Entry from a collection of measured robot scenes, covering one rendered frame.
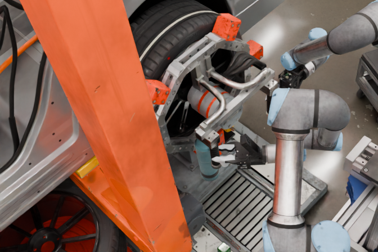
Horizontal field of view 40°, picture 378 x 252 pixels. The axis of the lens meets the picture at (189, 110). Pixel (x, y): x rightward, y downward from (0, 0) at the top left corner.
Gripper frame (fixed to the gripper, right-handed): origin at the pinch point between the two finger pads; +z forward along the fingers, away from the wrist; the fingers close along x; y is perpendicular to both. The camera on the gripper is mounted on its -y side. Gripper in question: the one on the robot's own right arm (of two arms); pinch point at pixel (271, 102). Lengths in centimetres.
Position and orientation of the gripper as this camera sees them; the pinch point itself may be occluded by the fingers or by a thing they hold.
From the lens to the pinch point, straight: 219.9
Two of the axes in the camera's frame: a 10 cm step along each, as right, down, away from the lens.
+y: -1.2, -6.1, -7.8
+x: 6.9, 5.1, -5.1
